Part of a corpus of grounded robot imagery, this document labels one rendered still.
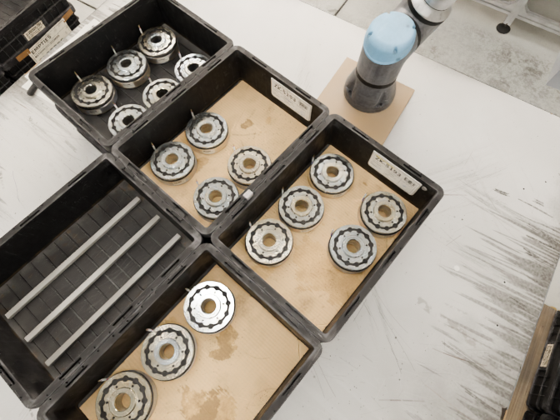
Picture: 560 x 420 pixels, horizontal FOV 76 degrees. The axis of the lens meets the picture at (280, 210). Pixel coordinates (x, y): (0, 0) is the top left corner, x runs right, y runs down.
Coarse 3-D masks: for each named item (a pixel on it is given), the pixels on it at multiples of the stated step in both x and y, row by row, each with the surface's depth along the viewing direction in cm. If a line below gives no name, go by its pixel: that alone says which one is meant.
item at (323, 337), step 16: (320, 128) 79; (352, 128) 80; (304, 144) 78; (288, 160) 77; (400, 160) 77; (272, 176) 75; (416, 176) 76; (256, 192) 74; (240, 208) 72; (432, 208) 73; (224, 224) 71; (416, 224) 73; (400, 240) 70; (256, 272) 68; (272, 288) 67; (368, 288) 67; (288, 304) 66; (352, 304) 67; (304, 320) 65; (320, 336) 64
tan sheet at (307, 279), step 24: (360, 168) 87; (360, 192) 85; (264, 216) 83; (336, 216) 83; (384, 216) 83; (408, 216) 83; (240, 240) 80; (312, 240) 81; (384, 240) 81; (288, 264) 79; (312, 264) 79; (288, 288) 77; (312, 288) 77; (336, 288) 77; (312, 312) 75; (336, 312) 75
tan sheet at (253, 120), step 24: (240, 96) 95; (240, 120) 92; (264, 120) 92; (288, 120) 92; (240, 144) 89; (264, 144) 89; (288, 144) 89; (144, 168) 87; (216, 168) 87; (168, 192) 84; (192, 192) 84; (240, 192) 85; (192, 216) 82
